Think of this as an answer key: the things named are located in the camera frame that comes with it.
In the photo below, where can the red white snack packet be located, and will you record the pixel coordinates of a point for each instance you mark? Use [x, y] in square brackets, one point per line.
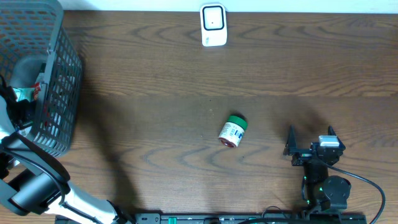
[38, 85]

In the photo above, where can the white barcode scanner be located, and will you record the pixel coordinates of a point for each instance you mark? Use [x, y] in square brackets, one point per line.
[213, 25]

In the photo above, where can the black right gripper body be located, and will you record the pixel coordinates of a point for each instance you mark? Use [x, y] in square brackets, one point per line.
[303, 156]

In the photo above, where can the grey plastic mesh basket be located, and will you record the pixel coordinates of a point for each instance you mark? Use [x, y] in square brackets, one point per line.
[35, 49]

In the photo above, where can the light green snack packet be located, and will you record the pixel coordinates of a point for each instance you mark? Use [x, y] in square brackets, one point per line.
[24, 94]

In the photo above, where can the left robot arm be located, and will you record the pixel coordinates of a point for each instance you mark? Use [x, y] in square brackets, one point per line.
[45, 186]

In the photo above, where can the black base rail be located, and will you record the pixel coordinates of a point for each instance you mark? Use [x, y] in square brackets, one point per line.
[156, 218]

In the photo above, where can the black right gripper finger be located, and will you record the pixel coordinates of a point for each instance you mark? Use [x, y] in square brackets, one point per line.
[336, 141]
[291, 145]

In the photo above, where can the green lid white jar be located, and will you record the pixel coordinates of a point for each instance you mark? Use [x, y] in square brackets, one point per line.
[233, 131]

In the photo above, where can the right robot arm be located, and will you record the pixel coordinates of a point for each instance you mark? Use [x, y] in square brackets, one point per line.
[322, 192]

